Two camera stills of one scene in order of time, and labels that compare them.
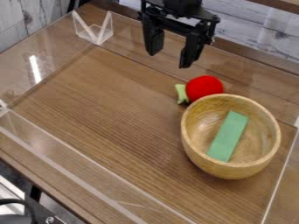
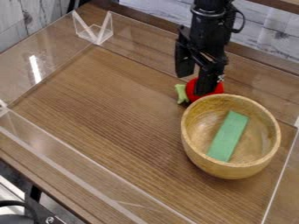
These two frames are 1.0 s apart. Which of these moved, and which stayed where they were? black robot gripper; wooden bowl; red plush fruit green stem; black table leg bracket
Moved: black robot gripper
Stayed: red plush fruit green stem; wooden bowl; black table leg bracket
